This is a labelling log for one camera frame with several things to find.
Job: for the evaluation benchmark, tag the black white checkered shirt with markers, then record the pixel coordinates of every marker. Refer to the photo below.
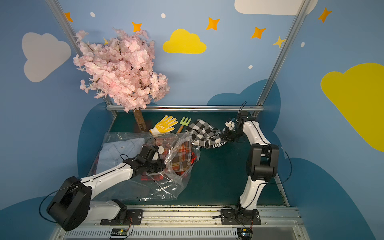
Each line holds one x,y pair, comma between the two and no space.
205,135

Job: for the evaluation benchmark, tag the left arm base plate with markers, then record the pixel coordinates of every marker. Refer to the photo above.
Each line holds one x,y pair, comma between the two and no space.
125,218

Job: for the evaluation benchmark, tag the light blue shirt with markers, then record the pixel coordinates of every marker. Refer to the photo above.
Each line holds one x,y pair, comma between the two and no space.
112,154

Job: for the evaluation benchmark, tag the white round bag valve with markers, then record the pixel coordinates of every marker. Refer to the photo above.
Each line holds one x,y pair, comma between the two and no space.
161,150

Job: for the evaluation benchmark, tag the right green circuit board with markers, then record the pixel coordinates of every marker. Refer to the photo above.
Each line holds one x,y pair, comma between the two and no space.
244,234

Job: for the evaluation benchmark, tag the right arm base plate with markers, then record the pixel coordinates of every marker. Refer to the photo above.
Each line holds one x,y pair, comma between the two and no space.
240,217

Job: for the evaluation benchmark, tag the aluminium frame back bar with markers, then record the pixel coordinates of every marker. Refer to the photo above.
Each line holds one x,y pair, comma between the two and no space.
154,108

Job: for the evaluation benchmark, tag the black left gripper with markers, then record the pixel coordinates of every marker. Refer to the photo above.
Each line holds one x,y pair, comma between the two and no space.
157,165

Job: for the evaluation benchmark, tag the red plaid shirt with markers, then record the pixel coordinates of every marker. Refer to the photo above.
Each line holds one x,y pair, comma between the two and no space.
179,154

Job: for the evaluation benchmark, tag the yellow work glove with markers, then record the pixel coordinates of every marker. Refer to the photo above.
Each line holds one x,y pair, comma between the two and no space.
165,125

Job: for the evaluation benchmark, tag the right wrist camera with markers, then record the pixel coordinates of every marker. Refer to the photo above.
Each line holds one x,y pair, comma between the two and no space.
231,125

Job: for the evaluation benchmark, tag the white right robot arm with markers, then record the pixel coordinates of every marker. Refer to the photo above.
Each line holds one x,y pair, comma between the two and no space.
263,157

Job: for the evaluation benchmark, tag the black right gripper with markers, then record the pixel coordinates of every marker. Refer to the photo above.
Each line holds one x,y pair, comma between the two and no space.
229,134

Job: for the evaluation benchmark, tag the green garden hand fork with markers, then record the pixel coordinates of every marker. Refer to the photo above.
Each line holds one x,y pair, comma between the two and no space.
184,123

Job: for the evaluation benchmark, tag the aluminium frame post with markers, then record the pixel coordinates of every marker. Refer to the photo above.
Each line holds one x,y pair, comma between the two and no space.
291,36
64,23

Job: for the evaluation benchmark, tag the pink artificial blossom tree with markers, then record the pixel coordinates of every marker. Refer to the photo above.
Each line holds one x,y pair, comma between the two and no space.
122,70

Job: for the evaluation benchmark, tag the left aluminium frame post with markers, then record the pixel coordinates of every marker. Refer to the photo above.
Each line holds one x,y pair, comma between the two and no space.
64,23

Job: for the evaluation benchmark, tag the clear plastic vacuum bag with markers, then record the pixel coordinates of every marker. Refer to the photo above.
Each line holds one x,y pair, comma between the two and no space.
142,188

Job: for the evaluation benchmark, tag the left green circuit board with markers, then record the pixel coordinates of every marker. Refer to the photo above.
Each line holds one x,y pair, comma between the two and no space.
119,233

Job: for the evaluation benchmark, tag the green circuit board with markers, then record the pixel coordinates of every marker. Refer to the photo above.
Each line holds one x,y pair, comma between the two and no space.
244,234
119,233

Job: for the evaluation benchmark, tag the right aluminium frame post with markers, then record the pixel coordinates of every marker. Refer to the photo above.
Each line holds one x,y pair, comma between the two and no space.
291,36

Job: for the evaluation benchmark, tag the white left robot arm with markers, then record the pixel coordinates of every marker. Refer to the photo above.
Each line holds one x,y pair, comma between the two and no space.
73,203

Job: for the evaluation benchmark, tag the aluminium mounting rail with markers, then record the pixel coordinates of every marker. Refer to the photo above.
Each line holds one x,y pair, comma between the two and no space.
194,223

